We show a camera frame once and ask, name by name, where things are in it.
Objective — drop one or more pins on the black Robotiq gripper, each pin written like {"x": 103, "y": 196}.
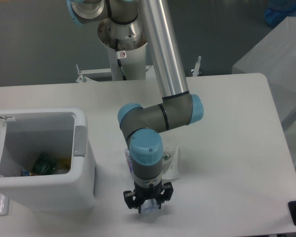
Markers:
{"x": 160, "y": 192}

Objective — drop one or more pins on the clear plastic water bottle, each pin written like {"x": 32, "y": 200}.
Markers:
{"x": 149, "y": 205}

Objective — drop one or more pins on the white plastic wrapper package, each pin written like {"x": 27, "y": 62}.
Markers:
{"x": 170, "y": 160}

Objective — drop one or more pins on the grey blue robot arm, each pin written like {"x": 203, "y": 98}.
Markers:
{"x": 141, "y": 127}

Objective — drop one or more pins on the white plastic trash can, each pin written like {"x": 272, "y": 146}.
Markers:
{"x": 60, "y": 132}

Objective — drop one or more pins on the green snack wrapper in bin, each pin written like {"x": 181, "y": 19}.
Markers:
{"x": 44, "y": 165}

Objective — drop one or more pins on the yellow blue wrapper in bin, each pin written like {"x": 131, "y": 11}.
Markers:
{"x": 25, "y": 173}

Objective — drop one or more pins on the translucent white box right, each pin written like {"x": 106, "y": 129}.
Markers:
{"x": 275, "y": 57}

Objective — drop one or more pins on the blue bag top right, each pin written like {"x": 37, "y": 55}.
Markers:
{"x": 277, "y": 10}

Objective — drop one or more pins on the white pedestal base frame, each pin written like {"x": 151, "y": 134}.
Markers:
{"x": 102, "y": 75}

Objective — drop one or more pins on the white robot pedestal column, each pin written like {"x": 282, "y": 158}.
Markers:
{"x": 128, "y": 56}

